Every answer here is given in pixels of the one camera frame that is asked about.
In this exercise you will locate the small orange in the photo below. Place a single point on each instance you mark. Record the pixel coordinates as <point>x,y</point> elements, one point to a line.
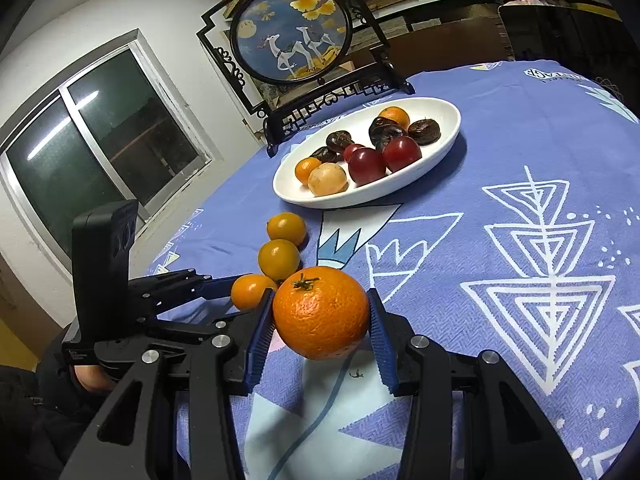
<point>250,292</point>
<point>278,259</point>
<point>306,170</point>
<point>286,229</point>

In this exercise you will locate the white oval plate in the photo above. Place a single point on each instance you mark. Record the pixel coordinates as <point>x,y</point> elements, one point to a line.
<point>432,157</point>

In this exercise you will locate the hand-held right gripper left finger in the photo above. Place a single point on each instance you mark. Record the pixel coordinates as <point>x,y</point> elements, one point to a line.
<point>261,345</point>

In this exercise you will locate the black ribbed panel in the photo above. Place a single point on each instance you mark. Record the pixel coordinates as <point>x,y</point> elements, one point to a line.
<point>560,30</point>

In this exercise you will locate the large dark chestnut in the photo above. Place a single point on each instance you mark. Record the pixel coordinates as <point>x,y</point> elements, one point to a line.
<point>385,131</point>

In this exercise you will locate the person's left hand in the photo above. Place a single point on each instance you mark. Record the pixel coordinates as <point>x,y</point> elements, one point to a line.
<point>92,379</point>

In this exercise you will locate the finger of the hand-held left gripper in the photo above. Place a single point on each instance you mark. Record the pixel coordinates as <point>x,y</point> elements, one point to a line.
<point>190,331</point>
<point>220,286</point>

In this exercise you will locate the tan round longan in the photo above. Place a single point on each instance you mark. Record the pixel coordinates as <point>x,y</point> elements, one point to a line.
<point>327,181</point>

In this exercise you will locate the small tangerine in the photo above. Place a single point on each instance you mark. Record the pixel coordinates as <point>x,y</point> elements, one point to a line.
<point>396,115</point>

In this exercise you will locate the dark red plum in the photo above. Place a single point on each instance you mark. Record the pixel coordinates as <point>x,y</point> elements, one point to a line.
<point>404,152</point>

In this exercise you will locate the small stem piece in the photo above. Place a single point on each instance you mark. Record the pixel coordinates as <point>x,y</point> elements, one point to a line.
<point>356,374</point>

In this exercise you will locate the blue printed tablecloth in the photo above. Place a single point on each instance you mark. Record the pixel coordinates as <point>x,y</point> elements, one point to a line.
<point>500,160</point>

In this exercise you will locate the person's dark clothing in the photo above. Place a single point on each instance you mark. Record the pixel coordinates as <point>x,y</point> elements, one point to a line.
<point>30,420</point>

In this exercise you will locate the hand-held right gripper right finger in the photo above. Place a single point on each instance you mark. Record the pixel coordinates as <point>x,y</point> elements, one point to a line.
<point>382,350</point>

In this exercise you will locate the sliding glass window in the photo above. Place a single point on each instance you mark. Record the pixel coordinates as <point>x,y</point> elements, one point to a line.
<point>100,150</point>

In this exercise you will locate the small dark chestnut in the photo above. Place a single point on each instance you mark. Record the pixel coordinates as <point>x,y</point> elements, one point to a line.
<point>325,154</point>
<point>424,131</point>
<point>340,139</point>

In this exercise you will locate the round embroidered screen black stand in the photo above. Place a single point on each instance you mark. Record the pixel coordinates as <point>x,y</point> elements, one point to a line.
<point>292,35</point>

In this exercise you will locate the brown cardboard box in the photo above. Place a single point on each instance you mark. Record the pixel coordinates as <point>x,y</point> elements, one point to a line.
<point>460,35</point>

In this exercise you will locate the red cherry tomato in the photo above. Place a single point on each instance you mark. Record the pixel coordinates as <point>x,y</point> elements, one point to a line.
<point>352,151</point>

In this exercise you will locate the large tangerine with stem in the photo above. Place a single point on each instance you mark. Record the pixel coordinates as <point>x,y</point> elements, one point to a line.
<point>321,315</point>

